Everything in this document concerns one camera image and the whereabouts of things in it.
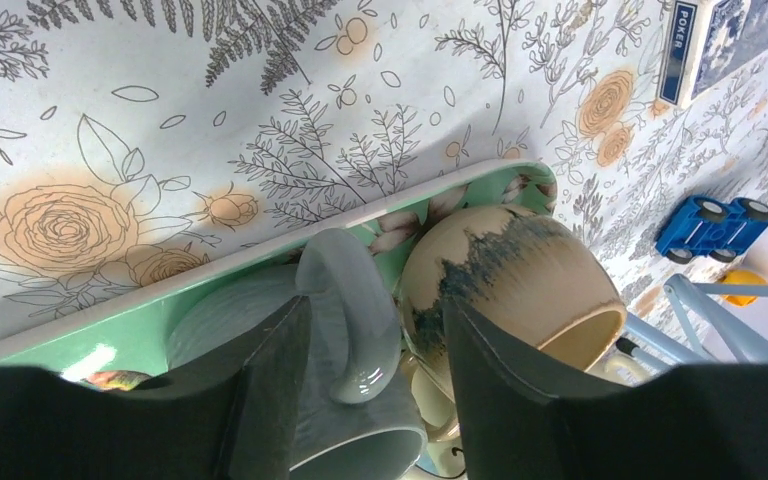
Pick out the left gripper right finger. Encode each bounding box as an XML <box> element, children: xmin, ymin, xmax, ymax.
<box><xmin>443</xmin><ymin>299</ymin><xmax>768</xmax><ymax>479</ymax></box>

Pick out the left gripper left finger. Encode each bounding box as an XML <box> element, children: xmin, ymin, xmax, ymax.
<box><xmin>0</xmin><ymin>296</ymin><xmax>311</xmax><ymax>479</ymax></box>

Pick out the grey blue mug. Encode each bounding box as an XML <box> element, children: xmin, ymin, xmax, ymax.
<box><xmin>166</xmin><ymin>229</ymin><xmax>427</xmax><ymax>479</ymax></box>

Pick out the beige mug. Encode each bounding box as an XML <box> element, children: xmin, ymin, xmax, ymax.
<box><xmin>400</xmin><ymin>205</ymin><xmax>627</xmax><ymax>398</ymax></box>

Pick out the cream mug green inside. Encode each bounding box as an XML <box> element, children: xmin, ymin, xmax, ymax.
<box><xmin>400</xmin><ymin>350</ymin><xmax>460</xmax><ymax>443</ymax></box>

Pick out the blue tripod stand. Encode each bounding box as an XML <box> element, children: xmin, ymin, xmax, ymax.
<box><xmin>609</xmin><ymin>274</ymin><xmax>768</xmax><ymax>380</ymax></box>

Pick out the green floral tray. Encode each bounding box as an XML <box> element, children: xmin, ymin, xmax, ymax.
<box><xmin>0</xmin><ymin>159</ymin><xmax>557</xmax><ymax>381</ymax></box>

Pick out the orange toy block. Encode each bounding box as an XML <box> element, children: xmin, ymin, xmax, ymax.
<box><xmin>719</xmin><ymin>269</ymin><xmax>768</xmax><ymax>308</ymax></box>

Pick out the blue toy car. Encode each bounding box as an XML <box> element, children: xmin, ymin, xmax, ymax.
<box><xmin>654</xmin><ymin>195</ymin><xmax>768</xmax><ymax>265</ymax></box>

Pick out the floral tablecloth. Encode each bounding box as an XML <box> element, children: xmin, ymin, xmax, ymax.
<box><xmin>0</xmin><ymin>1</ymin><xmax>768</xmax><ymax>339</ymax></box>

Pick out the playing card deck box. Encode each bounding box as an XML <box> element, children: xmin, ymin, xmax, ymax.
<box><xmin>657</xmin><ymin>0</ymin><xmax>768</xmax><ymax>109</ymax></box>

